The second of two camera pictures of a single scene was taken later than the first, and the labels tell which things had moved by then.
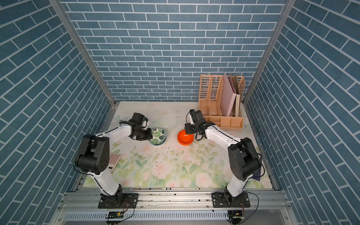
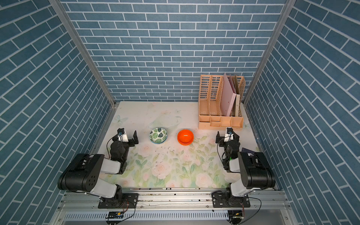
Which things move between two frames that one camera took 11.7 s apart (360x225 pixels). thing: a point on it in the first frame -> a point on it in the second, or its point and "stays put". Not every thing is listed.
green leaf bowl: (159, 136) stays put
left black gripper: (148, 135) -> (130, 141)
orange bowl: (185, 139) stays put
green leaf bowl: (159, 137) stays put
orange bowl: (184, 139) stays put
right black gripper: (187, 127) -> (223, 140)
